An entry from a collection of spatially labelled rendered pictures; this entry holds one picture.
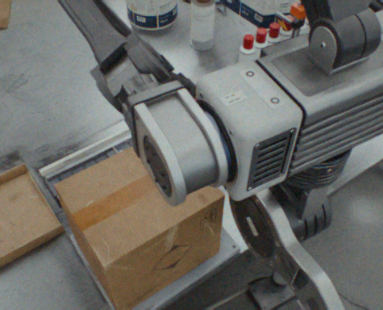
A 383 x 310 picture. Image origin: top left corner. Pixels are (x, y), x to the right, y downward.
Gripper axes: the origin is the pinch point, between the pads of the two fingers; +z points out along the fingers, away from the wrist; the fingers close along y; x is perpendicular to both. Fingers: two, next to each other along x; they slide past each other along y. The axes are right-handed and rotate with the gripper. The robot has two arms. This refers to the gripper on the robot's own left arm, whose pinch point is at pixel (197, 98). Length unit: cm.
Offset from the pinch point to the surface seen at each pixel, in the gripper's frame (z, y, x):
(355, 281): 102, -58, 23
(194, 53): 15.1, 24.9, -8.8
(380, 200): 130, -35, -9
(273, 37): 9.7, -1.0, -29.5
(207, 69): 14.3, 15.2, -7.9
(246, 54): 3.6, -1.1, -20.0
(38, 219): -30, -6, 52
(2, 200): -33, 6, 56
